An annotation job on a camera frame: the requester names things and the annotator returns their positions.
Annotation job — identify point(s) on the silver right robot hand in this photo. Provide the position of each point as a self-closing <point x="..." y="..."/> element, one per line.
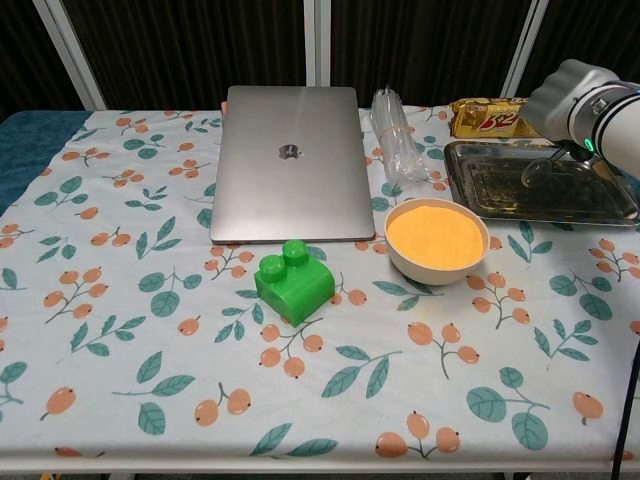
<point x="552" y="105"/>

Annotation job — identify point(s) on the beige round bowl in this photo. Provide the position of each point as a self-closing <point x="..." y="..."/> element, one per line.
<point x="435" y="276"/>

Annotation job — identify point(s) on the gold snack package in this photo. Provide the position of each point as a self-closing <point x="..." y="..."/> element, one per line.
<point x="480" y="122"/>

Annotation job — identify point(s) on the dark ribbed partition panel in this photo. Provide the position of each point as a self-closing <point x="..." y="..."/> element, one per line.
<point x="190" y="50"/>
<point x="20" y="60"/>
<point x="590" y="30"/>
<point x="420" y="45"/>

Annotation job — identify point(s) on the rectangular steel tray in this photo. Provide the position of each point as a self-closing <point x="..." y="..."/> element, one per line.
<point x="490" y="185"/>

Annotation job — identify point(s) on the silver closed laptop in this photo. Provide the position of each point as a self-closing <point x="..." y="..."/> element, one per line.
<point x="292" y="190"/>

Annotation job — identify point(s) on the green toy building block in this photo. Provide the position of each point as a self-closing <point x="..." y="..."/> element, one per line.
<point x="295" y="297"/>

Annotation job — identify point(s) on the pink flat item under laptop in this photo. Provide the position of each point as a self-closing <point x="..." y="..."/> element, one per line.
<point x="224" y="107"/>

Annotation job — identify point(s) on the floral fruit print tablecloth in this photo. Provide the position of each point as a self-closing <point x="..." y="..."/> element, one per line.
<point x="150" y="350"/>

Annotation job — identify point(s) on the blue table cover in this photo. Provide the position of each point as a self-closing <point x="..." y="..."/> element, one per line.
<point x="30" y="145"/>

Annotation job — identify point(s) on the white partition post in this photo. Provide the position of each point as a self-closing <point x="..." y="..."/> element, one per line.
<point x="522" y="50"/>
<point x="70" y="55"/>
<point x="317" y="45"/>

